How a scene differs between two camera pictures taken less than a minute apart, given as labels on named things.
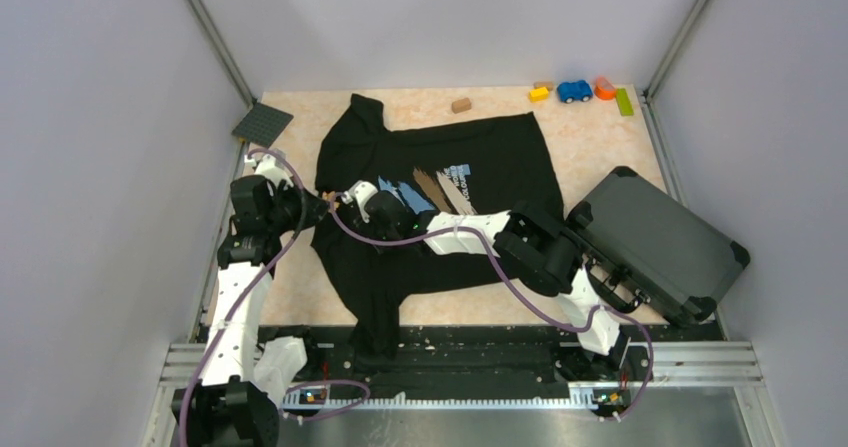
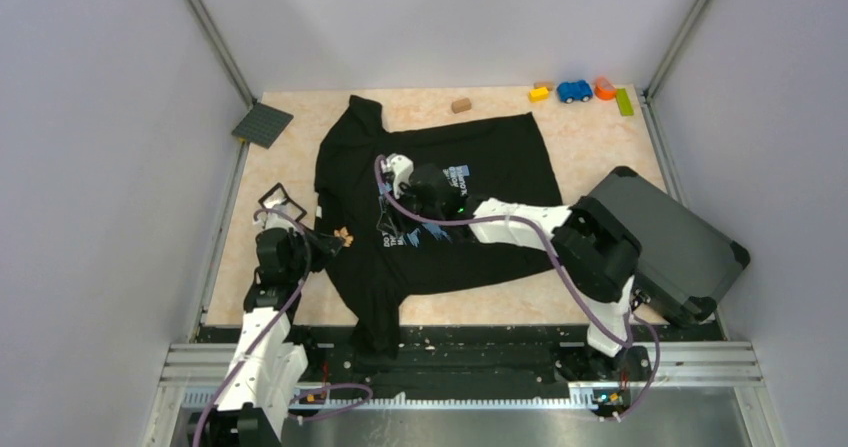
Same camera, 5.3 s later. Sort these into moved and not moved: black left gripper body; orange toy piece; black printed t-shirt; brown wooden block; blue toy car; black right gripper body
Moved: black right gripper body; black left gripper body
Not moved: blue toy car; orange toy piece; brown wooden block; black printed t-shirt
